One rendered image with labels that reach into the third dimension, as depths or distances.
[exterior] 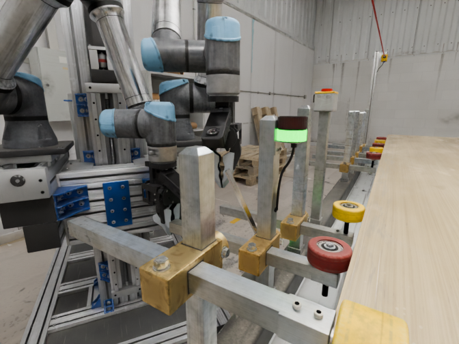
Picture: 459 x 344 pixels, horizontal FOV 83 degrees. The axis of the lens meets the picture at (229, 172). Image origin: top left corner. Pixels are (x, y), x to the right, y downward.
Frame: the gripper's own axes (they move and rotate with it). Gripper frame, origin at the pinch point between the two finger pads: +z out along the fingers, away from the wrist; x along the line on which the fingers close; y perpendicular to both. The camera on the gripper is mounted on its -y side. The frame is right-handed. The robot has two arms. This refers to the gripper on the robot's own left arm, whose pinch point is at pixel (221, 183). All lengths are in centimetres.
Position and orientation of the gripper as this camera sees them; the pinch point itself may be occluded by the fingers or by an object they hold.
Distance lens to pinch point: 61.4
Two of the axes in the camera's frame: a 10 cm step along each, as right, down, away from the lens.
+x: -9.8, -0.5, 2.0
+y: 2.0, -2.5, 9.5
